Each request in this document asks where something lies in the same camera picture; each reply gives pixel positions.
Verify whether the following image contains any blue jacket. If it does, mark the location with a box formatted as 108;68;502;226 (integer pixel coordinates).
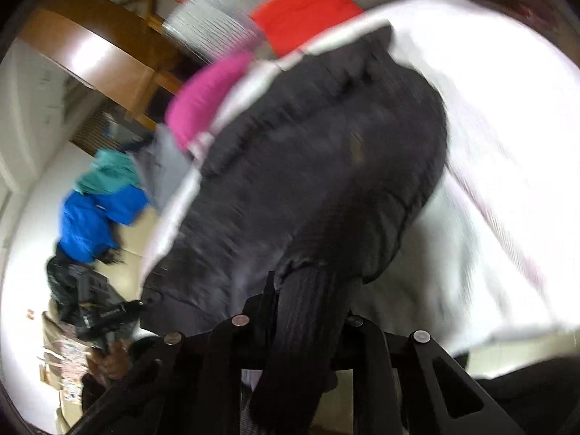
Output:
57;186;150;264

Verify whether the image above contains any pink pillow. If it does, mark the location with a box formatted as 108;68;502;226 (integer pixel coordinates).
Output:
165;52;254;152

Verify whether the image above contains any curved wooden pillar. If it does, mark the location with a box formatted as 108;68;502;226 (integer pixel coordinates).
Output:
20;0;191;130

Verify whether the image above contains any teal garment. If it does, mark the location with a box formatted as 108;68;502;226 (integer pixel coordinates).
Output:
75;150;143;195

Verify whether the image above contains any dark quilted jacket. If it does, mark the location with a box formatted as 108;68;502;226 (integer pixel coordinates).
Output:
140;25;449;435

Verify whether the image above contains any grey garment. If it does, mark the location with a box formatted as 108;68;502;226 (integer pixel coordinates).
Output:
133;129;200;207

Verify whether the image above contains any dark cloth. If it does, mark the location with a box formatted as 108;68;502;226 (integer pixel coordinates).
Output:
453;353;580;435

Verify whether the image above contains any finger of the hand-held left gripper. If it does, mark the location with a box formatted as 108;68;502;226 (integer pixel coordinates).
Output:
136;292;163;311

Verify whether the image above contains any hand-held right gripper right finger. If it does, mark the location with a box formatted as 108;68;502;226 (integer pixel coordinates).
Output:
331;310;526;435

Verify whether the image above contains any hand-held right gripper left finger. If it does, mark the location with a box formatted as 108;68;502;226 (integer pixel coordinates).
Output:
82;274;279;435

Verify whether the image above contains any silver foil insulation panel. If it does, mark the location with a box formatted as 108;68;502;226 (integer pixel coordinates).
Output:
163;0;318;64

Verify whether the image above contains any pink floral box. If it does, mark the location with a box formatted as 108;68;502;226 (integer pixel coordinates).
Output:
41;312;91;395

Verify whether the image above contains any red pillow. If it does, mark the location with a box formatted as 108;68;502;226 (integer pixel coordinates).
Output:
249;0;363;57

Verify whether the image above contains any cream sofa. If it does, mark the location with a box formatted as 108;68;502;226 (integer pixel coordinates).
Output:
109;217;164;300

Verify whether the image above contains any person's left hand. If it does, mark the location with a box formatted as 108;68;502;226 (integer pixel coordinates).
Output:
91;341;137;384

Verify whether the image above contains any white blanket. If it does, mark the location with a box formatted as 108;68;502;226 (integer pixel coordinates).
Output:
138;0;580;363

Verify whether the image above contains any brown lattice screen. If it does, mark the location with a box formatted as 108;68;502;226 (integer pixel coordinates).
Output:
75;111;132;150

